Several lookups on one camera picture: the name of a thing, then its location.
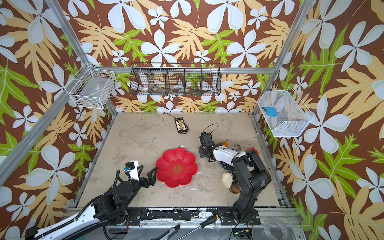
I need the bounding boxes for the black-handled screwdriver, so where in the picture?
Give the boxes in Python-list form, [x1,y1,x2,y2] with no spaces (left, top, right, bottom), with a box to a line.
[177,215,220,240]

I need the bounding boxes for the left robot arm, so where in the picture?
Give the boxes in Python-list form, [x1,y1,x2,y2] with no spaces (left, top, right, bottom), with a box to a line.
[25,167,158,240]

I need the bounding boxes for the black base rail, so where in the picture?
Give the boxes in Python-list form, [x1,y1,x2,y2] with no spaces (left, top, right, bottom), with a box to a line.
[126,207,261,226]

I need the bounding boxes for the white wire basket left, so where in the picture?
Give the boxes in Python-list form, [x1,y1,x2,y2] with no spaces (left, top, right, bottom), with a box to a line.
[67,67,117,109]

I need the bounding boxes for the black wire basket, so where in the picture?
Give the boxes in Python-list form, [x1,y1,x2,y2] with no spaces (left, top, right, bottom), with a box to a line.
[128,63,222,96]

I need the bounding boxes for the white wire basket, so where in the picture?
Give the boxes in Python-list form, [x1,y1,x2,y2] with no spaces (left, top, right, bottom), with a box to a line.
[67,67,117,109]
[258,90,315,138]

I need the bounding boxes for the blue object in basket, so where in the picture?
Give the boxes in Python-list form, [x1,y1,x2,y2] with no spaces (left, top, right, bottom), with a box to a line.
[264,107,277,117]

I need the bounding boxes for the aluminium frame post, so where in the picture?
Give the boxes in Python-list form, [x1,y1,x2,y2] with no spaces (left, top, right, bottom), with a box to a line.
[46,1,117,117]
[251,0,313,116]

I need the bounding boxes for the white wire basket right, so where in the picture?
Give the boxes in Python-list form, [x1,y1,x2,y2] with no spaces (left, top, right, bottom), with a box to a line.
[258,90,315,138]

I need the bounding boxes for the aluminium frame post back right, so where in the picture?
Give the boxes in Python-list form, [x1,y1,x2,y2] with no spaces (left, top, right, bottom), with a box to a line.
[251,0,313,116]

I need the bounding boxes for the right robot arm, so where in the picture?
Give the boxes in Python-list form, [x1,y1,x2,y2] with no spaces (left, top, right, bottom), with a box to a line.
[199,132,272,223]

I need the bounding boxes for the black grape bunch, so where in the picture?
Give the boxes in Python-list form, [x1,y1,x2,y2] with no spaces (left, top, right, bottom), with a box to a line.
[219,161,238,185]

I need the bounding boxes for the red flower-shaped fruit bowl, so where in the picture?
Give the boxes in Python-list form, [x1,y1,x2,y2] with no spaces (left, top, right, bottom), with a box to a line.
[156,148,198,188]

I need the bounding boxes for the aluminium frame post back left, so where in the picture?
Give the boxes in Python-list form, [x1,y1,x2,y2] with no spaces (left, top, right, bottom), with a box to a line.
[46,1,117,117]

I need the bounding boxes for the brown round fruit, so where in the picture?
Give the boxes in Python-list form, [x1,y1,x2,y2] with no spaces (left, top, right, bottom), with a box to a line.
[230,184,241,195]

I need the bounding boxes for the orange tangerines on twig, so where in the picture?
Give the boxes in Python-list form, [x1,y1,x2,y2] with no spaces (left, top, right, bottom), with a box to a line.
[222,140,229,148]

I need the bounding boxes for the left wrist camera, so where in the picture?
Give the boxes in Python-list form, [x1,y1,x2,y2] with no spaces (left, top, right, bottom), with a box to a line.
[124,161,139,181]

